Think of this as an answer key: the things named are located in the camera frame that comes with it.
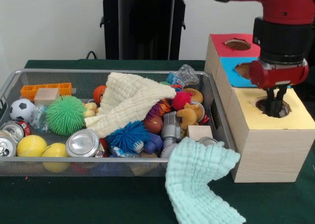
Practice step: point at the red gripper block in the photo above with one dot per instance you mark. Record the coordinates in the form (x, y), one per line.
(278, 76)

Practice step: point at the mint green muslin cloth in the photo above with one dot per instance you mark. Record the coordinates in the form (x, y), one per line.
(197, 165)

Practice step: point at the cream muslin cloth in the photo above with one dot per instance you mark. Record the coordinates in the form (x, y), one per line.
(128, 101)

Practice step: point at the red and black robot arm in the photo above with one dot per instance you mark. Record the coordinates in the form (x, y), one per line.
(283, 12)

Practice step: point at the wooden box with three holes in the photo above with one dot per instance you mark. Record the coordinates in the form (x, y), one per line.
(270, 155)

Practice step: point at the blue spiky rubber ball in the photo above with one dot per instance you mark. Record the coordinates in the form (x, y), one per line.
(126, 135)

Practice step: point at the silver drink can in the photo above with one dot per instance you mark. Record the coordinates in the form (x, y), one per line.
(82, 142)
(7, 146)

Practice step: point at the green spiky rubber ball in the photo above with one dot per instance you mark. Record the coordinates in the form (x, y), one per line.
(66, 115)

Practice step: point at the light wooden block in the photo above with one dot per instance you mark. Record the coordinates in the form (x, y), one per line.
(46, 96)

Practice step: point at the yellow tennis ball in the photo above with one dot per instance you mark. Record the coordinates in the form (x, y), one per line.
(32, 145)

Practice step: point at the small black and white soccer ball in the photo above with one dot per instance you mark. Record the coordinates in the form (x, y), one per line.
(22, 110)

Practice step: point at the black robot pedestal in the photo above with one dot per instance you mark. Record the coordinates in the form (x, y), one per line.
(110, 24)

